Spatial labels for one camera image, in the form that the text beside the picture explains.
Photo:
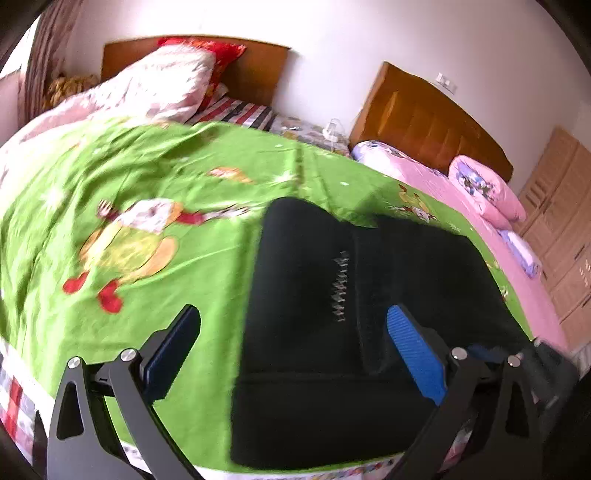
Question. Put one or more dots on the wooden wardrobe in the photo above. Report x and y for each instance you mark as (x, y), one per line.
(563, 221)

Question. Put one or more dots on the red pillow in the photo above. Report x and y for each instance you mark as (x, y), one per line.
(226, 53)

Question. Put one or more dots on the white wall switch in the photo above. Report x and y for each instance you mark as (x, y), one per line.
(447, 81)

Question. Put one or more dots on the patterned curtain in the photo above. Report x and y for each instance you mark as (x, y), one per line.
(51, 41)

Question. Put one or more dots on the large wooden headboard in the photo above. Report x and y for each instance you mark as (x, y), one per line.
(415, 115)

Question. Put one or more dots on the printed pillow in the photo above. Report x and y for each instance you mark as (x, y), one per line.
(376, 150)

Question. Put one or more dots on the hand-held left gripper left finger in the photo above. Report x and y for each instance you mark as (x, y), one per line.
(171, 350)

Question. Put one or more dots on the pink bedsheet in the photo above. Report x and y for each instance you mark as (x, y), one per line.
(531, 295)

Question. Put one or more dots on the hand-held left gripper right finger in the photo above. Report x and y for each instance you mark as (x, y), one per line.
(415, 350)

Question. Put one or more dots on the yellow plush toy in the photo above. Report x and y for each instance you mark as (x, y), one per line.
(69, 87)

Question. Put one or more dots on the small wooden headboard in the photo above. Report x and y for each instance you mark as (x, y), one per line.
(258, 74)

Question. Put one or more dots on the pink cartoon pillow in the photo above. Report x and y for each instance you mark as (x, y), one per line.
(503, 198)

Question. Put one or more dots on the black pants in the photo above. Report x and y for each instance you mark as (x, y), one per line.
(314, 369)

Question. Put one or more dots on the purple white folded cloth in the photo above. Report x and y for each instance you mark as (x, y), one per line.
(521, 251)

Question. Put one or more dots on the clear plastic container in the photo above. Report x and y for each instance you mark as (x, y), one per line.
(333, 131)

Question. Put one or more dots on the grey patterned cloth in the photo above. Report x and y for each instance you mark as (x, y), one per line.
(300, 131)

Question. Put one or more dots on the green printed bedsheet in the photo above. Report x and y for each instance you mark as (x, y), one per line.
(138, 184)

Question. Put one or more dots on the striped bedsheet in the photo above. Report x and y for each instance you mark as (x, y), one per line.
(240, 113)

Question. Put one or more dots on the pink white quilt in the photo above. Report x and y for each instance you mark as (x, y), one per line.
(152, 87)

